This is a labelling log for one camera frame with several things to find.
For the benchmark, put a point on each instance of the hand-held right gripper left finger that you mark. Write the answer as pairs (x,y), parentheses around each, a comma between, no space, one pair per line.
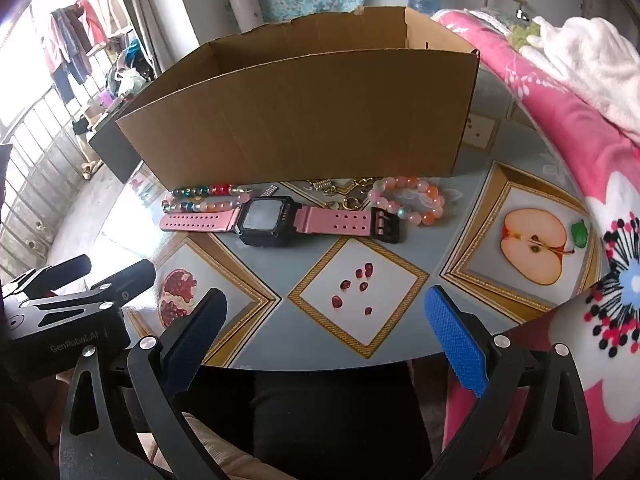
(195,340)

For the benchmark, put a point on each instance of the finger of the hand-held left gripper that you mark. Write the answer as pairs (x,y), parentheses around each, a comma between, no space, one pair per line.
(60,275)
(130,277)

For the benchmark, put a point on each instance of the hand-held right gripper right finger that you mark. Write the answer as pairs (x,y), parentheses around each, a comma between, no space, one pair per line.
(455,340)

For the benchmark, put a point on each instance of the gold hoop earrings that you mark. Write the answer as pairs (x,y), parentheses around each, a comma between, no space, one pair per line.
(344,204)

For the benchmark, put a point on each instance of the brown cardboard box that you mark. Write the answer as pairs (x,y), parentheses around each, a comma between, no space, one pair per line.
(300,125)

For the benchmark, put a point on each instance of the metal balcony railing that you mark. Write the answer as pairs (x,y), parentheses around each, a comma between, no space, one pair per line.
(35,170)

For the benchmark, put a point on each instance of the small ribbed metal clip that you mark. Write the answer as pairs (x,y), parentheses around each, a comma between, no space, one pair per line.
(270,191)

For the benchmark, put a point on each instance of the gold clover earring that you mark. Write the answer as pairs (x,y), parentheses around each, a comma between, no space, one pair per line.
(361,183)

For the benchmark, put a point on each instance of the white plastic bag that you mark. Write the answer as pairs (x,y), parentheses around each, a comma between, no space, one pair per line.
(127,80)

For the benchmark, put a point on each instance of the hanging clothes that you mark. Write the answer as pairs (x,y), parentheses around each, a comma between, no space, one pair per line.
(70,45)

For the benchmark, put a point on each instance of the pink floral blanket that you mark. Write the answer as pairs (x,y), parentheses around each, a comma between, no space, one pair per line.
(550,110)

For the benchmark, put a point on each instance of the pale pink roll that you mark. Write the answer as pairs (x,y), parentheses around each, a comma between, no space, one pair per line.
(245,7)

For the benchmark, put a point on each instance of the green knitted cloth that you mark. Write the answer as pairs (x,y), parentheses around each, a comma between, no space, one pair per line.
(525,32)

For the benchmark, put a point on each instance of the white fleece blanket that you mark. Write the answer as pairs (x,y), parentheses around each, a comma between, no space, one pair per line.
(590,55)

